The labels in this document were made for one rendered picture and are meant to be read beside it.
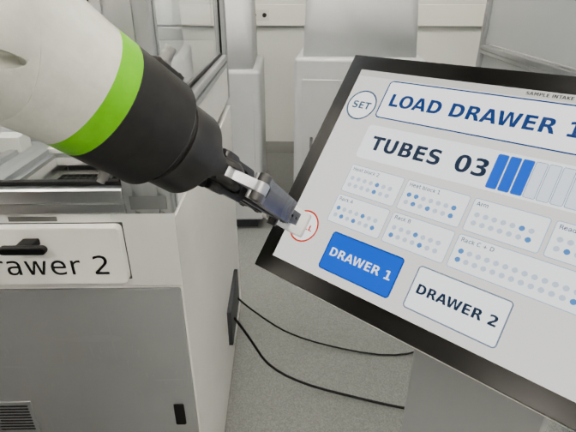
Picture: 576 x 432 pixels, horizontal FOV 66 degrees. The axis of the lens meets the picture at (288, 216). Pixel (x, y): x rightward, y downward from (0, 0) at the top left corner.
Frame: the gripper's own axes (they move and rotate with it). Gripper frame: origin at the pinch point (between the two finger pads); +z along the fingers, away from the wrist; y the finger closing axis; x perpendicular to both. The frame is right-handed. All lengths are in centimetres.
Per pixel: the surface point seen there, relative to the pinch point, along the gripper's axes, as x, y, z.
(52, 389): 49, 49, 18
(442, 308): 2.3, -19.1, 3.7
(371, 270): 1.7, -10.7, 3.7
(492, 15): -146, 56, 153
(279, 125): -97, 233, 240
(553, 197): -11.3, -24.1, 3.7
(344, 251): 1.0, -6.6, 3.7
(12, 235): 21, 45, -5
